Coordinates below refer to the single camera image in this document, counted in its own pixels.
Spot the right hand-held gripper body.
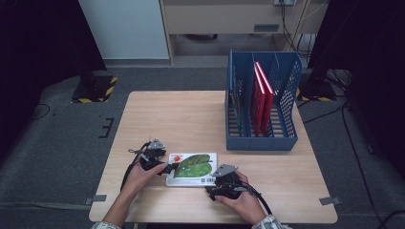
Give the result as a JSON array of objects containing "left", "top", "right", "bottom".
[{"left": 211, "top": 163, "right": 252, "bottom": 199}]

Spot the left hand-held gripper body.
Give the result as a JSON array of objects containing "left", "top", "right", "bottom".
[{"left": 139, "top": 137, "right": 167, "bottom": 171}]

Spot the white book with green leaf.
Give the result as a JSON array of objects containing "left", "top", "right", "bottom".
[{"left": 165, "top": 152, "right": 219, "bottom": 188}]

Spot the blue file rack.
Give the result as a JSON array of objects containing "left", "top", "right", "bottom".
[{"left": 224, "top": 49, "right": 304, "bottom": 152}]

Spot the red picture book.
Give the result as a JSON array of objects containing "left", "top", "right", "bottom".
[
  {"left": 255, "top": 61, "right": 275, "bottom": 135},
  {"left": 251, "top": 65, "right": 266, "bottom": 137}
]

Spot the person's right hand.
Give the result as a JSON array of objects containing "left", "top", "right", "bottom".
[{"left": 215, "top": 171, "right": 266, "bottom": 226}]

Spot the person's left hand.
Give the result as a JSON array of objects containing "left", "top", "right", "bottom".
[{"left": 119, "top": 161, "right": 168, "bottom": 204}]

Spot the grey tape strip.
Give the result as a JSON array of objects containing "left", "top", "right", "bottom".
[
  {"left": 319, "top": 196, "right": 342, "bottom": 206},
  {"left": 84, "top": 194, "right": 108, "bottom": 206}
]

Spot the black stand with striped base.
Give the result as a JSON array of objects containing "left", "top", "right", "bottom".
[
  {"left": 70, "top": 63, "right": 118, "bottom": 104},
  {"left": 295, "top": 68, "right": 338, "bottom": 103}
]

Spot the wooden cabinet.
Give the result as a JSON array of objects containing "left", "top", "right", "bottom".
[{"left": 159, "top": 0, "right": 329, "bottom": 66}]

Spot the black curtain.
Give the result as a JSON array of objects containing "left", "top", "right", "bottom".
[
  {"left": 307, "top": 0, "right": 405, "bottom": 179},
  {"left": 0, "top": 0, "right": 108, "bottom": 166}
]

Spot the left hand-held gripper cable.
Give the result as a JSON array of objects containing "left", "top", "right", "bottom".
[{"left": 119, "top": 141, "right": 151, "bottom": 192}]

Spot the hand-held gripper cable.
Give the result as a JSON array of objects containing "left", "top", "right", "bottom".
[
  {"left": 233, "top": 180, "right": 273, "bottom": 216},
  {"left": 119, "top": 141, "right": 151, "bottom": 192}
]

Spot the right hand-held gripper cable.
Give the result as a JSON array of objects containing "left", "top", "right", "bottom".
[{"left": 233, "top": 180, "right": 273, "bottom": 216}]

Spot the black floor cable loop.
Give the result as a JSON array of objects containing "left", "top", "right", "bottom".
[{"left": 30, "top": 103, "right": 52, "bottom": 122}]

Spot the long black floor cable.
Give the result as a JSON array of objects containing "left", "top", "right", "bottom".
[{"left": 341, "top": 101, "right": 385, "bottom": 229}]

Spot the curved black floor cable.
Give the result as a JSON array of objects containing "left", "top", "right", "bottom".
[{"left": 376, "top": 209, "right": 405, "bottom": 229}]

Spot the black hanging cable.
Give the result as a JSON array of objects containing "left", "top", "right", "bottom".
[{"left": 280, "top": 0, "right": 307, "bottom": 55}]

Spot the yellow hanging cable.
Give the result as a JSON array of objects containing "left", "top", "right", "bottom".
[{"left": 289, "top": 0, "right": 329, "bottom": 52}]

